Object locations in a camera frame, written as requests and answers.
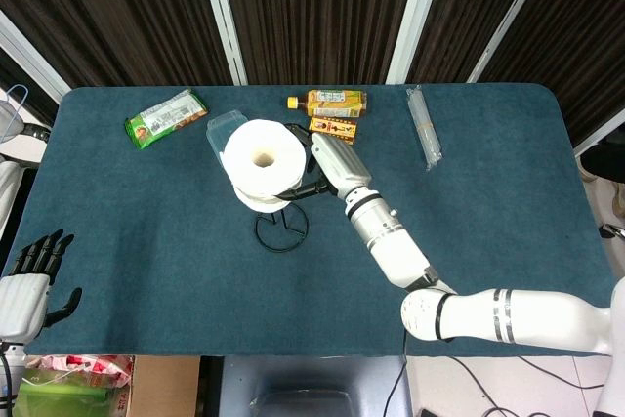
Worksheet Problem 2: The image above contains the small yellow cardboard box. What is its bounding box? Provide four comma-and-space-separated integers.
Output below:
308, 116, 360, 146

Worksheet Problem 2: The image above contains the clear plastic container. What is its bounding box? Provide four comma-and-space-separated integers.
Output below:
206, 110, 245, 169

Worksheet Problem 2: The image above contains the brown cardboard box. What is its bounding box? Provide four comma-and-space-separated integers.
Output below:
129, 355, 202, 417

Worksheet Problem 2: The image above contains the white rounded appliance body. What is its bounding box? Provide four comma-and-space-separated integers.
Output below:
0, 155, 28, 242

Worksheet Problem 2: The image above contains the pink patterned plastic bag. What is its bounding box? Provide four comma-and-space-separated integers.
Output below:
26, 354, 136, 389

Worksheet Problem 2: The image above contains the green plastic bag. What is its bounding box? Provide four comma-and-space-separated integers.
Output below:
14, 370, 133, 417

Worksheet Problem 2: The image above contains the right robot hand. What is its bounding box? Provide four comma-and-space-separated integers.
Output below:
275, 122, 374, 203

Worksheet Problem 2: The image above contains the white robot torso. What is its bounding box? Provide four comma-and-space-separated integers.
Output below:
593, 275, 625, 417

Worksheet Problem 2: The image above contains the green snack packet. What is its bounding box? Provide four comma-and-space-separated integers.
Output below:
124, 88, 210, 150

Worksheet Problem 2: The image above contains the blue table cloth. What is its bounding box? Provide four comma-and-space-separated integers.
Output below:
2, 83, 617, 358

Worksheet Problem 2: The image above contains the white partition frame post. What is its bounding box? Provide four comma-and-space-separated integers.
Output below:
194, 0, 249, 86
573, 113, 625, 157
384, 0, 450, 85
467, 0, 558, 84
0, 10, 72, 110

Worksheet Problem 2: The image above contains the tea bottle with yellow label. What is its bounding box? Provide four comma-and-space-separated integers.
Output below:
286, 89, 369, 120

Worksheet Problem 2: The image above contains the black metal wire holder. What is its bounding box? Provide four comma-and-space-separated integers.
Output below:
254, 199, 311, 253

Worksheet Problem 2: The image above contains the bundle of clear plastic tubes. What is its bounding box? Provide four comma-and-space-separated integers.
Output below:
405, 85, 444, 173

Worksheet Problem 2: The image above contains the brown pleated partition panel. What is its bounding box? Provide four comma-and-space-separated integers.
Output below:
218, 0, 422, 86
0, 0, 231, 89
412, 0, 536, 85
480, 0, 625, 145

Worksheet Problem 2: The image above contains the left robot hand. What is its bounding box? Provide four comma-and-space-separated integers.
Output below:
0, 229, 83, 343

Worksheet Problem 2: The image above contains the black rounded seat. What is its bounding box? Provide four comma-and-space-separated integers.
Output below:
579, 137, 625, 183

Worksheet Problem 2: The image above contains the white toilet paper roll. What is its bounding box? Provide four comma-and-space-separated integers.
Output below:
218, 118, 309, 216

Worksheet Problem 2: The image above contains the black cable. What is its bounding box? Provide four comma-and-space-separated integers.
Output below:
383, 333, 409, 417
0, 353, 16, 417

